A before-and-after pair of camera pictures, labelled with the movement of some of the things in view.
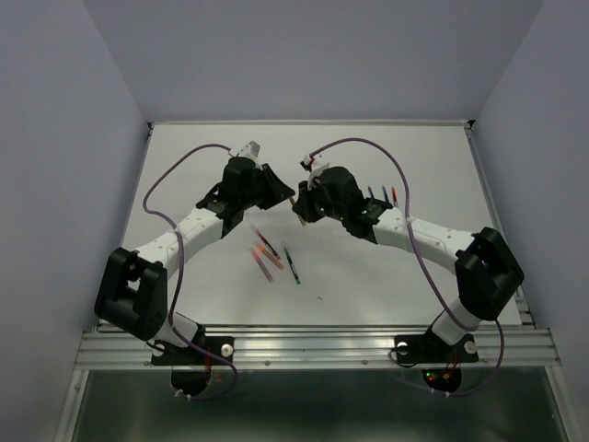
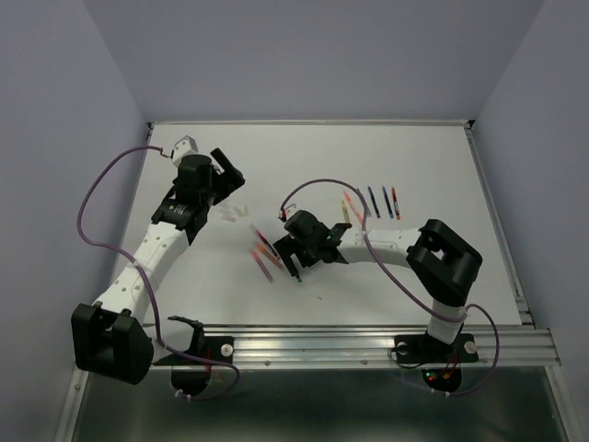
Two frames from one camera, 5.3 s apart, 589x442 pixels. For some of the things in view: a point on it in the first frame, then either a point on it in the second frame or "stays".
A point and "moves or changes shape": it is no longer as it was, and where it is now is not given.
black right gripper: [303, 202] -> [287, 246]
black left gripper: [278, 190] -> [228, 181]
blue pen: [386, 193] stays
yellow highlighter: [303, 222] moves or changes shape
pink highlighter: [262, 266] stays
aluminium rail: [326, 349] stays
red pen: [394, 194] stays
